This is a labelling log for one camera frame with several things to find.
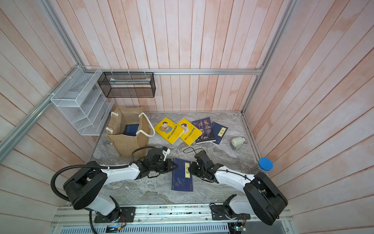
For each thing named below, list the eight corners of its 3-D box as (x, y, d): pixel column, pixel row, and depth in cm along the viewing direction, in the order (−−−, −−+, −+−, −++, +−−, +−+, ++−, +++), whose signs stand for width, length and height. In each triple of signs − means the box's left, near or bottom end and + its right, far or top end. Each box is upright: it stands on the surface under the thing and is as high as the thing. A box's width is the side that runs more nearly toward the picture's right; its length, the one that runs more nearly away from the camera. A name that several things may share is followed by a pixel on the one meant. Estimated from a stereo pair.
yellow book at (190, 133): (188, 145, 102) (188, 143, 100) (171, 129, 111) (170, 127, 109) (201, 135, 108) (202, 132, 106) (184, 120, 117) (184, 118, 115)
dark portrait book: (196, 144, 103) (196, 141, 101) (191, 122, 117) (191, 119, 114) (215, 141, 105) (216, 139, 102) (208, 120, 118) (209, 117, 115)
